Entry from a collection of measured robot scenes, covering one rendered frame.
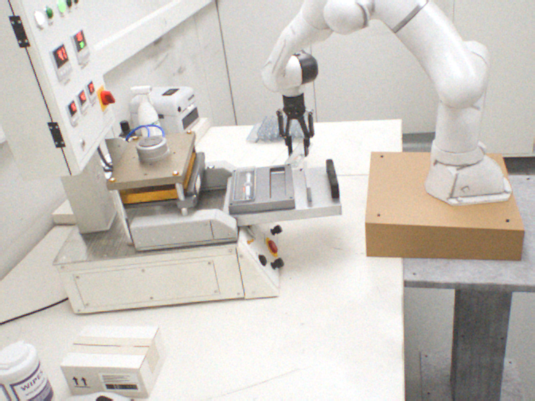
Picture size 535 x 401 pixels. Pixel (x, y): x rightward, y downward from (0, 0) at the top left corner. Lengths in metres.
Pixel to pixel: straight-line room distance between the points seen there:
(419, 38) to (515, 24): 1.92
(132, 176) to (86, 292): 0.34
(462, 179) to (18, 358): 1.13
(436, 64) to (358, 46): 2.33
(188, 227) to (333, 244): 0.47
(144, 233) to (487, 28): 2.39
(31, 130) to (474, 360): 1.46
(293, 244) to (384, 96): 2.32
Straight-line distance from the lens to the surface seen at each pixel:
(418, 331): 2.38
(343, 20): 1.39
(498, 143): 3.49
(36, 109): 1.24
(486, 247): 1.50
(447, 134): 1.47
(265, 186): 1.38
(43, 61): 1.21
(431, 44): 1.38
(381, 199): 1.53
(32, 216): 1.93
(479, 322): 1.81
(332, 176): 1.36
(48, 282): 1.70
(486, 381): 1.99
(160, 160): 1.36
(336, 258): 1.51
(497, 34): 3.27
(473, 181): 1.53
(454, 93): 1.34
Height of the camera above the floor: 1.64
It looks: 30 degrees down
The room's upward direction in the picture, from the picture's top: 8 degrees counter-clockwise
